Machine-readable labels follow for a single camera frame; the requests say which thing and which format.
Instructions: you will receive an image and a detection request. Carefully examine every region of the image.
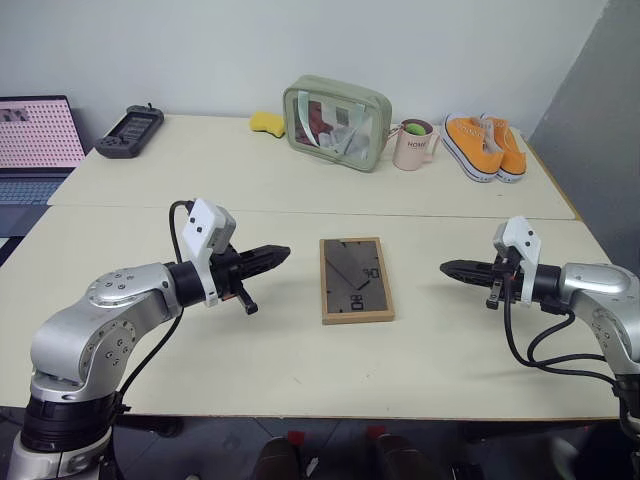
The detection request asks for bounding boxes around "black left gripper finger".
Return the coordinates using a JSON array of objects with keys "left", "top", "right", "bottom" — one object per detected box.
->
[
  {"left": 241, "top": 252, "right": 292, "bottom": 279},
  {"left": 238, "top": 244, "right": 293, "bottom": 265}
]

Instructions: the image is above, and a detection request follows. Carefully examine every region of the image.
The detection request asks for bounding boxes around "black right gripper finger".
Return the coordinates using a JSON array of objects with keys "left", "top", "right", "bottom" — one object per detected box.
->
[
  {"left": 439, "top": 259, "right": 497, "bottom": 276},
  {"left": 441, "top": 271, "right": 497, "bottom": 288}
]

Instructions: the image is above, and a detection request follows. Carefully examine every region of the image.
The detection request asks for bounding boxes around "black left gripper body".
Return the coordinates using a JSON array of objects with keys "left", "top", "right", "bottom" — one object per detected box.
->
[{"left": 211, "top": 244, "right": 260, "bottom": 316}]

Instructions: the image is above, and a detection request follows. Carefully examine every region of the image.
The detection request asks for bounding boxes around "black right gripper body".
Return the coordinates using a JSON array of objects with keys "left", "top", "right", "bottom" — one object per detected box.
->
[{"left": 484, "top": 252, "right": 524, "bottom": 311}]

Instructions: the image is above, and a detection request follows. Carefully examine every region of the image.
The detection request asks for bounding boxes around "laptop computer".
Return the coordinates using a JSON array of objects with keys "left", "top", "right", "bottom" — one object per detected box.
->
[{"left": 0, "top": 94, "right": 87, "bottom": 240}]

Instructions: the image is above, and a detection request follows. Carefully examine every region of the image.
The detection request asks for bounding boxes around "orange canvas shoe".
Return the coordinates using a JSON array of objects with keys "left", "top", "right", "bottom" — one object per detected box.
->
[
  {"left": 441, "top": 113, "right": 506, "bottom": 185},
  {"left": 480, "top": 113, "right": 529, "bottom": 184}
]

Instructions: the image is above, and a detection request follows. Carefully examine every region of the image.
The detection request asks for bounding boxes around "yellow sponge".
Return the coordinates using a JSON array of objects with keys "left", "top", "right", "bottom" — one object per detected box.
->
[{"left": 249, "top": 110, "right": 288, "bottom": 140}]

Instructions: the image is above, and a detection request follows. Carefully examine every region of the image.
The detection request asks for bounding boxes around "pink mug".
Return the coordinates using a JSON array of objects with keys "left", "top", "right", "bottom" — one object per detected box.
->
[{"left": 391, "top": 118, "right": 443, "bottom": 173}]

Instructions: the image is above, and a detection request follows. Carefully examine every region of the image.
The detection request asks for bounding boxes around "green transparent toiletry pouch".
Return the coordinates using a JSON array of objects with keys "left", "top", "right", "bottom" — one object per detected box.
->
[{"left": 281, "top": 74, "right": 394, "bottom": 175}]

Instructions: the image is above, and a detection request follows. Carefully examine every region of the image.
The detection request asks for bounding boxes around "black handheld controller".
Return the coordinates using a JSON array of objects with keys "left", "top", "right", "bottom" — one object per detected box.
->
[{"left": 95, "top": 102, "right": 166, "bottom": 161}]

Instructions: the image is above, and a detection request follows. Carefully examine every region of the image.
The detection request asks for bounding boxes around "dark rounded shape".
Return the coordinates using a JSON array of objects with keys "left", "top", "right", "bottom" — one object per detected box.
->
[{"left": 253, "top": 434, "right": 302, "bottom": 480}]

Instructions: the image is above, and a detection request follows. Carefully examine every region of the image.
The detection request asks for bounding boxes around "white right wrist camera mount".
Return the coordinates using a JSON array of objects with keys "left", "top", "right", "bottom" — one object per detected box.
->
[{"left": 491, "top": 215, "right": 544, "bottom": 305}]

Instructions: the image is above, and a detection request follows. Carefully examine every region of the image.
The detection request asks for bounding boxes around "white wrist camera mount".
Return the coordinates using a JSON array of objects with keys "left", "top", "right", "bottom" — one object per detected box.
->
[
  {"left": 180, "top": 197, "right": 238, "bottom": 308},
  {"left": 491, "top": 215, "right": 544, "bottom": 305}
]

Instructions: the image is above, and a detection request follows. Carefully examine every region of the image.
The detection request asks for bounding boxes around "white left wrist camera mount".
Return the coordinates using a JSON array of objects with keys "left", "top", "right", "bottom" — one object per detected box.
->
[{"left": 180, "top": 197, "right": 238, "bottom": 308}]

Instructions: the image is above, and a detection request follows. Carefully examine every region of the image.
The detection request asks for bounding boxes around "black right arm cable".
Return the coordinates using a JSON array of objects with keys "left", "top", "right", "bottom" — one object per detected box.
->
[{"left": 501, "top": 293, "right": 622, "bottom": 375}]

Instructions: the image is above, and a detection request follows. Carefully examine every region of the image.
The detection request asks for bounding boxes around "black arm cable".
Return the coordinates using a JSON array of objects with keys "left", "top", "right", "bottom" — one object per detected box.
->
[
  {"left": 112, "top": 198, "right": 198, "bottom": 417},
  {"left": 501, "top": 293, "right": 622, "bottom": 375}
]

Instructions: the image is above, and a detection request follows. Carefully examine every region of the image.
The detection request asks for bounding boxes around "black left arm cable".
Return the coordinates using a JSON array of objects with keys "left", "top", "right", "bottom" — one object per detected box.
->
[{"left": 112, "top": 198, "right": 198, "bottom": 417}]

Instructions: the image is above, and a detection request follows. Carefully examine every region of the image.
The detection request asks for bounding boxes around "wooden picture frame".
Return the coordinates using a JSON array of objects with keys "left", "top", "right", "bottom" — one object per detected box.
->
[{"left": 319, "top": 236, "right": 396, "bottom": 327}]

